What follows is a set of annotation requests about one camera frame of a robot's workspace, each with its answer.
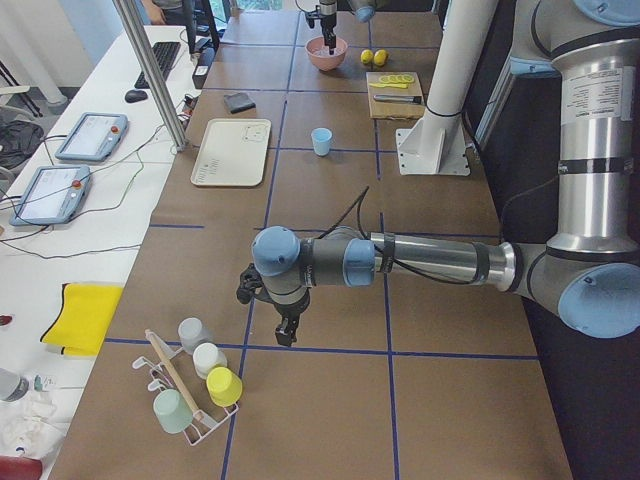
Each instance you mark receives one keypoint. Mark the light blue plastic cup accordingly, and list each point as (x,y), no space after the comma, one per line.
(321,141)

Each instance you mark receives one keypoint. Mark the wooden cutting board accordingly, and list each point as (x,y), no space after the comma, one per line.
(379,110)

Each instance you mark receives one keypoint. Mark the grey folded cloth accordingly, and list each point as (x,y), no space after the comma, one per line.
(238,102)

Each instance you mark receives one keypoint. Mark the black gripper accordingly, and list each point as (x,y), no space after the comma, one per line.
(327,20)
(288,311)

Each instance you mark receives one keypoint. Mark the near teach pendant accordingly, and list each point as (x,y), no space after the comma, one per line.
(53,195)

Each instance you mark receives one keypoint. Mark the black power box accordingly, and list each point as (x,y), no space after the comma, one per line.
(204,62)

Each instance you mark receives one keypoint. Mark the yellow cup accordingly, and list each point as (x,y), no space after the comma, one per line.
(224,386)

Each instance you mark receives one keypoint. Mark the yellow plastic knife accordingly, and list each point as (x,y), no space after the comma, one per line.
(395,86)

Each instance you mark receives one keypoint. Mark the pink bowl of ice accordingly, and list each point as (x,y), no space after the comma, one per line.
(319,55)

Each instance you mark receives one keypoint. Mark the white cup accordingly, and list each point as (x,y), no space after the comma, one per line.
(206,357)

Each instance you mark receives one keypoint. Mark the black computer mouse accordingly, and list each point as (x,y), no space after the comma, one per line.
(135,96)

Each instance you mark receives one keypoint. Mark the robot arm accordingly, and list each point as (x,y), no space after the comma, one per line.
(588,272)
(325,14)

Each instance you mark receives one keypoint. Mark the far teach pendant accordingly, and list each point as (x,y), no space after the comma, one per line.
(94,137)

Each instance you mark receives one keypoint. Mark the cream bear tray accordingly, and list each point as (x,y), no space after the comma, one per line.
(232,153)

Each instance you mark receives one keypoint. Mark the steel rod black tip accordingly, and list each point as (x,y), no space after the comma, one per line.
(398,99)

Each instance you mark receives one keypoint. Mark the aluminium frame post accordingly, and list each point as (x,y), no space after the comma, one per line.
(134,28)

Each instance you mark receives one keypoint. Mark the yellow cloth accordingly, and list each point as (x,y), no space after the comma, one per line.
(84,318)

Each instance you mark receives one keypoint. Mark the mint green cup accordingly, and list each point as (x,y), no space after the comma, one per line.
(172,411)

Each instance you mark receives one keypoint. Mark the white wire cup rack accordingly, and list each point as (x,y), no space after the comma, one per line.
(214,416)

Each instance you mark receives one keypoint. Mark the teach pendant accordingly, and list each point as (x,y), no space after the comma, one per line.
(94,137)
(53,195)

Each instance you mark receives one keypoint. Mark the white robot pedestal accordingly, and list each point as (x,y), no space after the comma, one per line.
(435,145)

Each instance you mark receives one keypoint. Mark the wooden rack handle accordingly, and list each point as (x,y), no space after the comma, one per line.
(161,350)

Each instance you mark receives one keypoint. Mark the black keyboard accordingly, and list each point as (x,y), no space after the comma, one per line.
(165,53)

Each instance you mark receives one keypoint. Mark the grey cup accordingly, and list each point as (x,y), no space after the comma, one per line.
(192,333)

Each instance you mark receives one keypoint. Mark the yellow lemon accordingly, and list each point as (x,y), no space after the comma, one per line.
(366,56)
(380,57)

